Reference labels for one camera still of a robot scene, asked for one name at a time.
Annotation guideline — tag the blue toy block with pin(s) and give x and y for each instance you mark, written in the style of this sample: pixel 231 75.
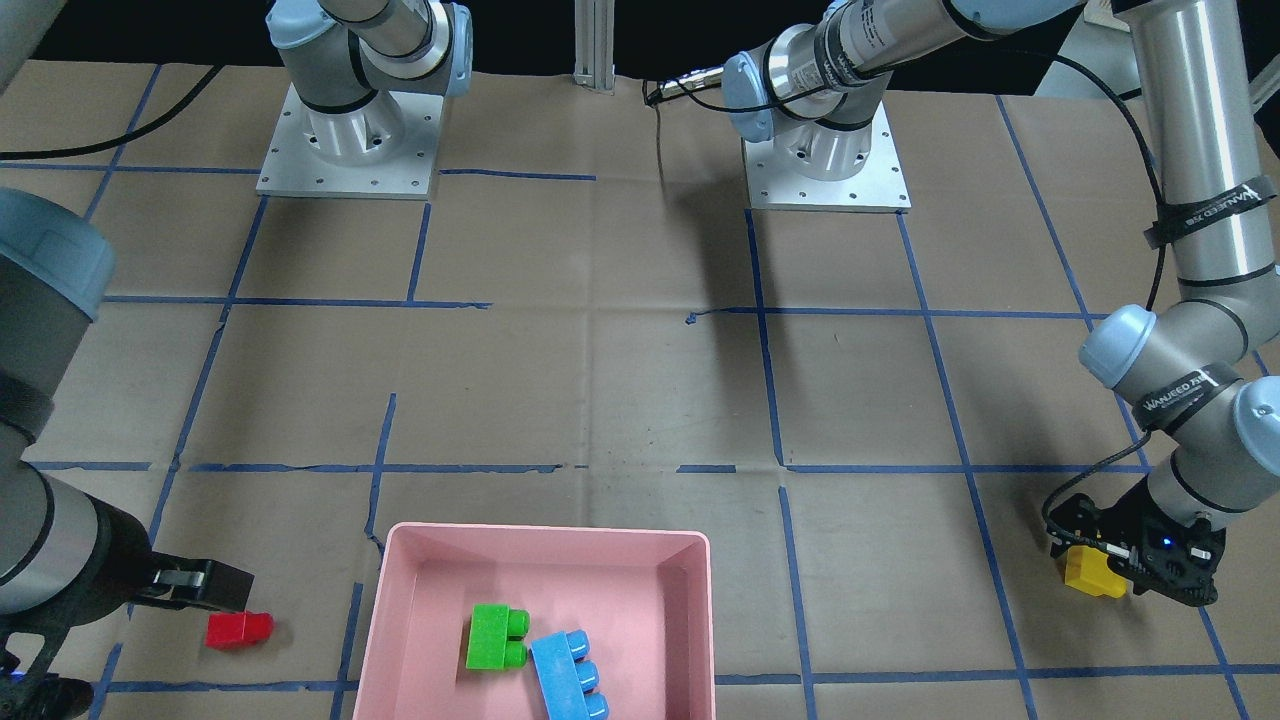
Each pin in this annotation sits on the blue toy block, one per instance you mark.
pixel 568 680

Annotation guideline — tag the yellow toy block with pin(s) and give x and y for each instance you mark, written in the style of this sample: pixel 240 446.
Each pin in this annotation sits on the yellow toy block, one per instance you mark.
pixel 1086 570

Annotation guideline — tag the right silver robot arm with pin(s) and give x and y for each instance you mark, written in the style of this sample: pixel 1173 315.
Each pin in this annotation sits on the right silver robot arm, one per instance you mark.
pixel 368 80

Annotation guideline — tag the red toy block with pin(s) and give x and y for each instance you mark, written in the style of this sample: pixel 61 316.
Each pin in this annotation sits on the red toy block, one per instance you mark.
pixel 228 631

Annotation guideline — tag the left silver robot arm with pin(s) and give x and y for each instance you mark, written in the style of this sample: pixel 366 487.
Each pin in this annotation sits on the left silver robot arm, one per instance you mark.
pixel 1177 368

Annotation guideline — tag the aluminium frame post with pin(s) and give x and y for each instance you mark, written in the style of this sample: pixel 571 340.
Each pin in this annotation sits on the aluminium frame post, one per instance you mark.
pixel 593 38

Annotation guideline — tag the green toy block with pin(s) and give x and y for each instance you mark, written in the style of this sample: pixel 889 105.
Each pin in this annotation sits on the green toy block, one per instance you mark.
pixel 495 639

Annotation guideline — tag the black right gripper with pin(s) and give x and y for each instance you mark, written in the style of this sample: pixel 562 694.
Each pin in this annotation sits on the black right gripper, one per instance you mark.
pixel 112 563

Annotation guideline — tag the pink plastic box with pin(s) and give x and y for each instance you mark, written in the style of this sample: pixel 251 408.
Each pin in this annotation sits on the pink plastic box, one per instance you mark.
pixel 643 597

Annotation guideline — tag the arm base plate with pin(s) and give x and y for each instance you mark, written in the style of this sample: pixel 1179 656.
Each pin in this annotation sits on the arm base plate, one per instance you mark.
pixel 814 168
pixel 385 150

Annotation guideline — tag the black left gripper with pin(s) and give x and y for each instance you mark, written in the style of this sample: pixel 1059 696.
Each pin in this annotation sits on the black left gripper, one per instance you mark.
pixel 1116 526

